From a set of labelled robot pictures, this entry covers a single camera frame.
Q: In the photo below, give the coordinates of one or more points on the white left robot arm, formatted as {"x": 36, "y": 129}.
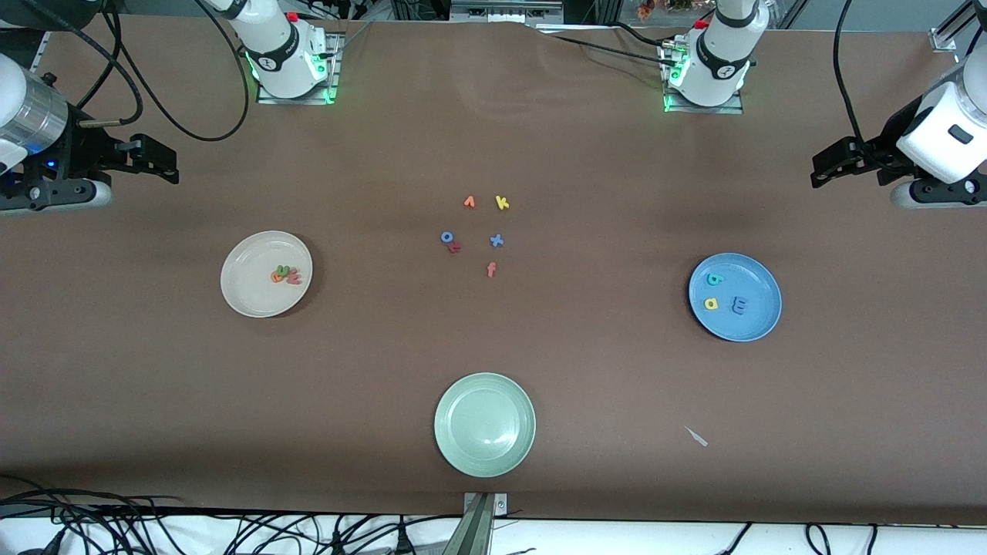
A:
{"x": 717, "y": 54}

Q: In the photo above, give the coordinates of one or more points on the orange brown clutter item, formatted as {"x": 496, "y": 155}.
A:
{"x": 646, "y": 8}

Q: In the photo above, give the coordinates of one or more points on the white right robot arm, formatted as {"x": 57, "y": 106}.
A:
{"x": 277, "y": 54}

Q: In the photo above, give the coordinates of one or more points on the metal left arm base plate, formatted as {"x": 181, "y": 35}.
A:
{"x": 702, "y": 109}

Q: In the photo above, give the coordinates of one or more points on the grey metal box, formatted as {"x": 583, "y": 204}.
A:
{"x": 505, "y": 11}

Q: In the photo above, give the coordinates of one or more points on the blue foam letter m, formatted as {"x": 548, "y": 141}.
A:
{"x": 739, "y": 305}

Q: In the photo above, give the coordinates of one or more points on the pale green round plate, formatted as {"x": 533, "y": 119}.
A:
{"x": 484, "y": 424}

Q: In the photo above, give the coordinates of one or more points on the small white paper scrap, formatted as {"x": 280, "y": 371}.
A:
{"x": 696, "y": 436}

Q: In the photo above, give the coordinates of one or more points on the brown table cover sheet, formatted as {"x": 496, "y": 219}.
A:
{"x": 586, "y": 370}

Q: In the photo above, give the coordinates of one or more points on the blue round plate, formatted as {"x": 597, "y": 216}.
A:
{"x": 752, "y": 324}

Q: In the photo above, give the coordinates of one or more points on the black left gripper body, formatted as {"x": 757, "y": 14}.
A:
{"x": 880, "y": 150}

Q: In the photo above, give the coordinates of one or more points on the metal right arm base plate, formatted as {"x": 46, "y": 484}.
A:
{"x": 293, "y": 101}

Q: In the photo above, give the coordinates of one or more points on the grey metal camera bracket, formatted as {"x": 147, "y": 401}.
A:
{"x": 478, "y": 528}

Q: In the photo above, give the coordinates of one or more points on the beige round plate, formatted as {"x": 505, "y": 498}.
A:
{"x": 250, "y": 293}

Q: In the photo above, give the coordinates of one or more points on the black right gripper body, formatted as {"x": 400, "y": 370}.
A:
{"x": 83, "y": 147}

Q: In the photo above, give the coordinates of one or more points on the aluminium frame profile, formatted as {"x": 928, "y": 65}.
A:
{"x": 948, "y": 35}

